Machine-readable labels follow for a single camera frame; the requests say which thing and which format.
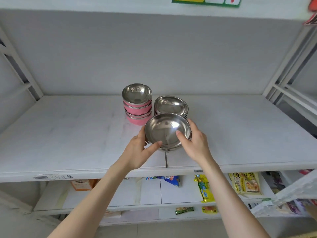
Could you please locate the person's right hand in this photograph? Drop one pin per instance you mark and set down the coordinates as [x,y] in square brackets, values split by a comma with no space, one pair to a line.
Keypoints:
[198,146]

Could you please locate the person's left hand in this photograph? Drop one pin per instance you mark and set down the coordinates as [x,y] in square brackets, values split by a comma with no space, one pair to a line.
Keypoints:
[135,153]

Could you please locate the person's right thumb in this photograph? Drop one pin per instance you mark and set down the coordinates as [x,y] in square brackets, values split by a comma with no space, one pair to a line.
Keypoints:
[182,140]

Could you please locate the person's left thumb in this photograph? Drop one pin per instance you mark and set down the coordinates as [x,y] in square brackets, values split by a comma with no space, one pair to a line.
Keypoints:
[153,147]

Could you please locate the wide stainless steel bowl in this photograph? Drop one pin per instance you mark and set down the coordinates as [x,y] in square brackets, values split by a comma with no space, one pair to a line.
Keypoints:
[186,115]
[170,148]
[170,105]
[164,128]

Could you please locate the person's left forearm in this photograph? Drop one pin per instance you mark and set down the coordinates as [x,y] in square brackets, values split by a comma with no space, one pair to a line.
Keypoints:
[99,200]

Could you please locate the person's right forearm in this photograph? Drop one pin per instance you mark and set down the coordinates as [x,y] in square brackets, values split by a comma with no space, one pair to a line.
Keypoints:
[230,203]

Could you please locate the pink steel-lined bowl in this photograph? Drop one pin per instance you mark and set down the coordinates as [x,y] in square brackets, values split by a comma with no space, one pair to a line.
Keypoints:
[136,92]
[138,110]
[137,120]

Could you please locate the white shelf price label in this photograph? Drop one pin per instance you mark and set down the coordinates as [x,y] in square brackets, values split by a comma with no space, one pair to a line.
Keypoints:
[198,171]

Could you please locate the blue snack packet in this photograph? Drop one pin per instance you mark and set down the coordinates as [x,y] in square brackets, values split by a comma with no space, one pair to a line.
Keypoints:
[170,180]

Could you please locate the yellow and green food packet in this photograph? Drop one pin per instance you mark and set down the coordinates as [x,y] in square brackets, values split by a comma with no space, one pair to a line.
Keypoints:
[204,189]

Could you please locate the small green packet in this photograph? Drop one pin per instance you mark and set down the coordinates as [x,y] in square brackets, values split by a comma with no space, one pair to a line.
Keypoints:
[184,210]

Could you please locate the small yellow orange packet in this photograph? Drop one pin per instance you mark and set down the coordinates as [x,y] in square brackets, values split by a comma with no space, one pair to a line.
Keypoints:
[210,209]

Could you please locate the yellow dumpling soup packet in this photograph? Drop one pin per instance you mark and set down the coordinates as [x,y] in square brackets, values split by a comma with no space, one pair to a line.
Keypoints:
[247,184]

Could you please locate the orange snack packet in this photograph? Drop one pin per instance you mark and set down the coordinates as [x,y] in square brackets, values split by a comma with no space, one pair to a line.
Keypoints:
[83,184]

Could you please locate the handwritten white shelf label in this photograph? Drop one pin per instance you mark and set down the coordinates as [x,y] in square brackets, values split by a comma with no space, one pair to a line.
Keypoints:
[53,177]

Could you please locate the white metal shelf unit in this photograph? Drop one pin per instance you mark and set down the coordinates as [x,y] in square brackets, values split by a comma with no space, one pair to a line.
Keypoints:
[275,86]

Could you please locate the white plastic sheet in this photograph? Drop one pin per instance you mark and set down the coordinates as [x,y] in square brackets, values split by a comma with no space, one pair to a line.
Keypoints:
[294,189]

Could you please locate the purple snack packets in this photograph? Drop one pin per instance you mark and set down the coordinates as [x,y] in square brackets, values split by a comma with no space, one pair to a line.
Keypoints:
[303,204]

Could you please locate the red hanging sign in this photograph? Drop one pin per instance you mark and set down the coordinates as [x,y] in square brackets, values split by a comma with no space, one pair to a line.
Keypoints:
[312,12]

